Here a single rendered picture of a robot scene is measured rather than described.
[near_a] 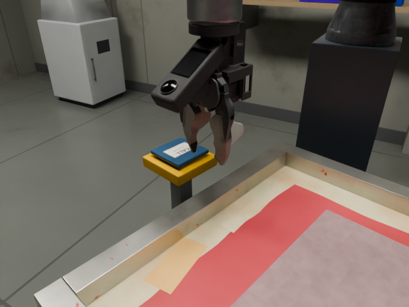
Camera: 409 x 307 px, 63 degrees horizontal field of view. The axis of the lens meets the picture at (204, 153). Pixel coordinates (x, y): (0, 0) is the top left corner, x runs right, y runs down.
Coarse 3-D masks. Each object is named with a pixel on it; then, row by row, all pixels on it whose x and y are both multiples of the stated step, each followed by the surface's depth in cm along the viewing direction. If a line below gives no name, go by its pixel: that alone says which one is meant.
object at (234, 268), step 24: (240, 240) 55; (216, 264) 51; (240, 264) 51; (264, 264) 51; (192, 288) 47; (216, 288) 47; (240, 288) 47; (264, 288) 47; (288, 288) 47; (312, 288) 47
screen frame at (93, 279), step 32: (256, 160) 71; (288, 160) 75; (320, 160) 71; (224, 192) 61; (352, 192) 67; (384, 192) 62; (160, 224) 54; (192, 224) 57; (96, 256) 48; (128, 256) 48; (64, 288) 43; (96, 288) 45
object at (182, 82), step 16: (192, 48) 46; (208, 48) 45; (224, 48) 45; (176, 64) 46; (192, 64) 44; (208, 64) 44; (176, 80) 43; (192, 80) 43; (160, 96) 43; (176, 96) 42; (192, 96) 44; (176, 112) 43
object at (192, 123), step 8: (192, 104) 52; (184, 112) 54; (192, 112) 52; (200, 112) 53; (208, 112) 57; (184, 120) 54; (192, 120) 53; (200, 120) 56; (208, 120) 58; (184, 128) 55; (192, 128) 54; (200, 128) 58; (192, 136) 55; (192, 144) 56
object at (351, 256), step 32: (288, 192) 67; (256, 224) 59; (288, 224) 59; (320, 224) 59; (352, 224) 59; (384, 224) 59; (288, 256) 52; (320, 256) 52; (352, 256) 52; (384, 256) 52; (352, 288) 47; (384, 288) 47
